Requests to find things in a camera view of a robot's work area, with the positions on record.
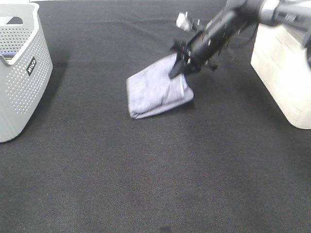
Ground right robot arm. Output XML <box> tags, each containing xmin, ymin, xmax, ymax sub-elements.
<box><xmin>169</xmin><ymin>0</ymin><xmax>311</xmax><ymax>79</ymax></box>

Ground grey perforated laundry basket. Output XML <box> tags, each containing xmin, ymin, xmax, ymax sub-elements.
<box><xmin>0</xmin><ymin>0</ymin><xmax>53</xmax><ymax>143</ymax></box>

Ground lavender towel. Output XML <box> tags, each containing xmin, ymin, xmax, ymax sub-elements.
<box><xmin>126</xmin><ymin>53</ymin><xmax>194</xmax><ymax>119</ymax></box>

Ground blue cloth in basket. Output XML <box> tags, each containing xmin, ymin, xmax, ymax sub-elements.
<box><xmin>0</xmin><ymin>51</ymin><xmax>16</xmax><ymax>59</ymax></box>

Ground black table mat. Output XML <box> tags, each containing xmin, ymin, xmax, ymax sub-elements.
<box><xmin>0</xmin><ymin>0</ymin><xmax>311</xmax><ymax>233</ymax></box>

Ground white storage bin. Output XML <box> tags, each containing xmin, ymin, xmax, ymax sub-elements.
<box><xmin>250</xmin><ymin>24</ymin><xmax>311</xmax><ymax>130</ymax></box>

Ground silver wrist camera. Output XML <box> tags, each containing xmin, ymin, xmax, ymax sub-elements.
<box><xmin>176</xmin><ymin>12</ymin><xmax>193</xmax><ymax>32</ymax></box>

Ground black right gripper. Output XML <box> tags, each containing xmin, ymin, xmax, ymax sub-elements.
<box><xmin>169</xmin><ymin>10</ymin><xmax>246</xmax><ymax>79</ymax></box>

